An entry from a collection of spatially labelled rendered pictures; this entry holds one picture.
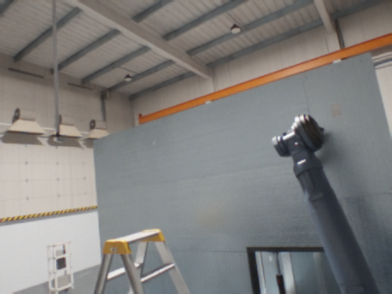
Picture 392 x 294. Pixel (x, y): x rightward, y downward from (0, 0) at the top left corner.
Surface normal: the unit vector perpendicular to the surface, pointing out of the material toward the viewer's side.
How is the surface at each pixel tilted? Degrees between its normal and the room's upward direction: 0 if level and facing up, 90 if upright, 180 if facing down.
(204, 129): 90
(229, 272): 90
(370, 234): 90
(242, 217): 90
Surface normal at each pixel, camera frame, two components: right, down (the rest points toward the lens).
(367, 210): -0.55, -0.07
